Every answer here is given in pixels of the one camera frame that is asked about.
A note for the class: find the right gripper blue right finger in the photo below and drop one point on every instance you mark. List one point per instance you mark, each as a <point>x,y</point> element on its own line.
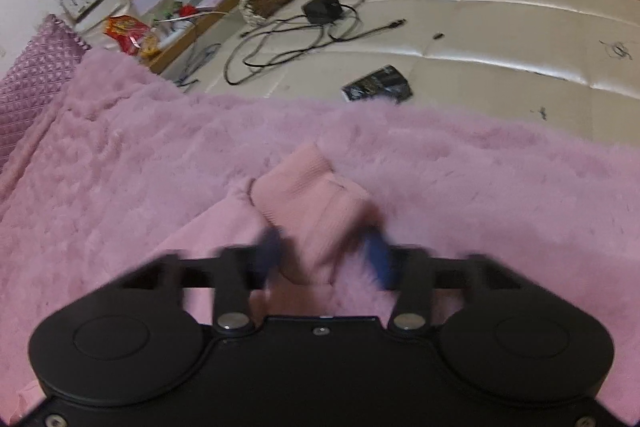
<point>407,272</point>

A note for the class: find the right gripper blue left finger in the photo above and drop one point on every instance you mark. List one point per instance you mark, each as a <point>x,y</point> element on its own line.
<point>239,271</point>

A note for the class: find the pink sweatshirt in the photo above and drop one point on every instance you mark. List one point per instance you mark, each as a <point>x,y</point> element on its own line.
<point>321,217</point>

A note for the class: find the pink fluffy blanket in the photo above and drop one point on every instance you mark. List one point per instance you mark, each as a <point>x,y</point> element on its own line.
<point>122,166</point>

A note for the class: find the black foil packet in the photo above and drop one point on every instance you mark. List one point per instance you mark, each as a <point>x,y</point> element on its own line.
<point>386,82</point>

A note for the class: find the red snack bag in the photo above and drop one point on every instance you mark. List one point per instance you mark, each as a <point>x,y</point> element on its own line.
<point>127,31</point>

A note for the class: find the beige leather bed bench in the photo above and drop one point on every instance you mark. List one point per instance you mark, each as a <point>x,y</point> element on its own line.
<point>571,64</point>

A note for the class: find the black power adapter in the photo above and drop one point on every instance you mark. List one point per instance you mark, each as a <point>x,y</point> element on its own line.
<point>322,12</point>

